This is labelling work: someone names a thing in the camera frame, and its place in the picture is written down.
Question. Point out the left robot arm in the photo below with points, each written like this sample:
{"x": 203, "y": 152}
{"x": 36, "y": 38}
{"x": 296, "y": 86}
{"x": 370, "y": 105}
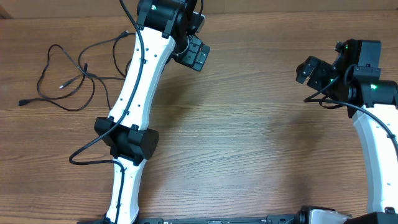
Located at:
{"x": 166, "y": 30}

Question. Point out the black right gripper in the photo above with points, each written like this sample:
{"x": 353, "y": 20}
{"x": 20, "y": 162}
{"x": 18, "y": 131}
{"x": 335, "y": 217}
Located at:
{"x": 319, "y": 69}

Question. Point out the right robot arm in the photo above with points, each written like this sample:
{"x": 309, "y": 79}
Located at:
{"x": 353, "y": 81}

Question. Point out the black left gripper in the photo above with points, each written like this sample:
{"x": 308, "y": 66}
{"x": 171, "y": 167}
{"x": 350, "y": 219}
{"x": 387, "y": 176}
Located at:
{"x": 191, "y": 58}

